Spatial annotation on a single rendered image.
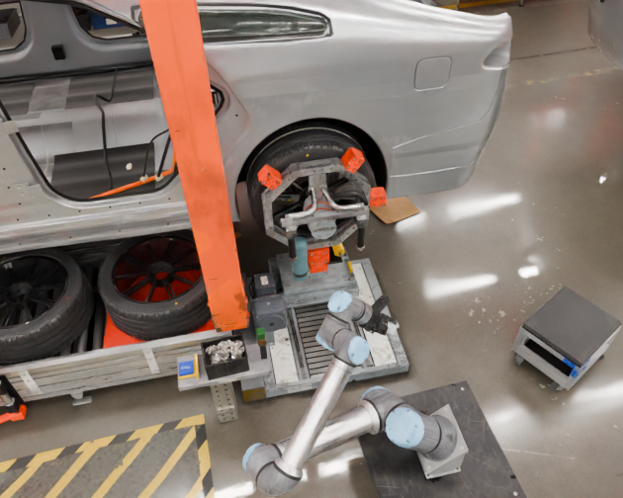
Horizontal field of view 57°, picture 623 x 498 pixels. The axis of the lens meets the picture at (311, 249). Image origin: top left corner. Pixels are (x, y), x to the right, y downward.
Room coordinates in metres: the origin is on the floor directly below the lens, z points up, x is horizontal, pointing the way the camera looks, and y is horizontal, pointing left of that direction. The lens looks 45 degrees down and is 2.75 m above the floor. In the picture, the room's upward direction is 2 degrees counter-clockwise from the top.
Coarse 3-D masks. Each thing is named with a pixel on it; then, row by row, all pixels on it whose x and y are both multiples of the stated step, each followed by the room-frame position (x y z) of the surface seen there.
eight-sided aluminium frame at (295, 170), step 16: (320, 160) 2.20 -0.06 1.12; (336, 160) 2.20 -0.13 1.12; (288, 176) 2.12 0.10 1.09; (352, 176) 2.18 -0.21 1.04; (272, 192) 2.11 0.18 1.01; (368, 192) 2.19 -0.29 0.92; (272, 224) 2.11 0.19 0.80; (352, 224) 2.19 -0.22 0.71; (320, 240) 2.17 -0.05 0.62; (336, 240) 2.16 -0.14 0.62
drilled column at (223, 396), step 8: (216, 384) 1.46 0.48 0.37; (224, 384) 1.49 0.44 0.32; (216, 392) 1.46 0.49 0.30; (224, 392) 1.46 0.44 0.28; (232, 392) 1.48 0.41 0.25; (216, 400) 1.46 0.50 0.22; (224, 400) 1.46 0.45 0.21; (232, 400) 1.47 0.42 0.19; (216, 408) 1.46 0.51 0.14; (224, 408) 1.46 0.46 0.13; (232, 408) 1.47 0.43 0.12; (224, 416) 1.46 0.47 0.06; (232, 416) 1.47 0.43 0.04
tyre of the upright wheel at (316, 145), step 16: (288, 128) 2.41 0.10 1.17; (320, 128) 2.39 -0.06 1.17; (336, 128) 2.44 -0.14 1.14; (272, 144) 2.34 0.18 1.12; (288, 144) 2.28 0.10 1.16; (304, 144) 2.25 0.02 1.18; (320, 144) 2.26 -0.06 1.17; (336, 144) 2.27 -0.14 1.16; (352, 144) 2.35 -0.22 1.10; (256, 160) 2.32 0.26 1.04; (272, 160) 2.22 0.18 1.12; (288, 160) 2.21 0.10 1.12; (304, 160) 2.22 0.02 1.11; (256, 176) 2.22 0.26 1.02; (368, 176) 2.28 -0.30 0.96; (256, 192) 2.18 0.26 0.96; (256, 208) 2.18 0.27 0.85
